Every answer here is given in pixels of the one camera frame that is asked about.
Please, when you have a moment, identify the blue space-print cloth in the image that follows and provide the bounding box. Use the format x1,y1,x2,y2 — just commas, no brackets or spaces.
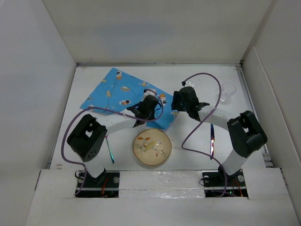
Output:
80,68,178,130

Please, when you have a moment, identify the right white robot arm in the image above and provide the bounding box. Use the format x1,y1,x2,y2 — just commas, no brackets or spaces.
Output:
171,87,268,186

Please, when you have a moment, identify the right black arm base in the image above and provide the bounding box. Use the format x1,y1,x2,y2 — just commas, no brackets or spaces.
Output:
199,169,248,198

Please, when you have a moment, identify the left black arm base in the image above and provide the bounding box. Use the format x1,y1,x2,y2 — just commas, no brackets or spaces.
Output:
74,170,120,198

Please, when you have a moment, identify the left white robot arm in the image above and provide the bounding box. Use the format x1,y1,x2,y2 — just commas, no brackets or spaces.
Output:
67,95,163,187

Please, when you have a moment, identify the round bird-pattern plate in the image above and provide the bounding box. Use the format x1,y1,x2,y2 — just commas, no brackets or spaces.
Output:
133,129,172,166

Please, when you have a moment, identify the clear drinking glass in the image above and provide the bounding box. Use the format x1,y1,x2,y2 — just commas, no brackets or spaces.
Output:
220,82,236,103

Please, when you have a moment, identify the iridescent knife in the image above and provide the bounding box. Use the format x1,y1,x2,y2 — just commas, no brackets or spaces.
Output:
210,124,215,160

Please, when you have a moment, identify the iridescent fork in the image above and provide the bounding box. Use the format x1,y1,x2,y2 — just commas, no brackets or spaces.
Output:
105,136,115,164

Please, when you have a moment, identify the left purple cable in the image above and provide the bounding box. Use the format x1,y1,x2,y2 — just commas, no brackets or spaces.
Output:
61,88,164,196

